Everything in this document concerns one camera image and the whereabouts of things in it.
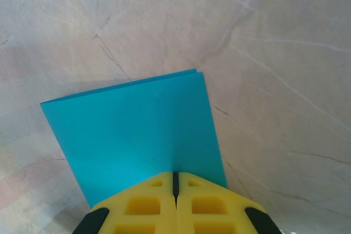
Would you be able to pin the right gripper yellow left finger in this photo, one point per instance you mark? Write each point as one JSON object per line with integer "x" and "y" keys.
{"x": 142, "y": 206}

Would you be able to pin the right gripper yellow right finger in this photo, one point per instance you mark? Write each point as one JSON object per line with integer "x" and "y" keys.
{"x": 214, "y": 206}

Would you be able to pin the blue square paper sheet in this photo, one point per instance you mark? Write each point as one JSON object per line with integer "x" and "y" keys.
{"x": 131, "y": 135}

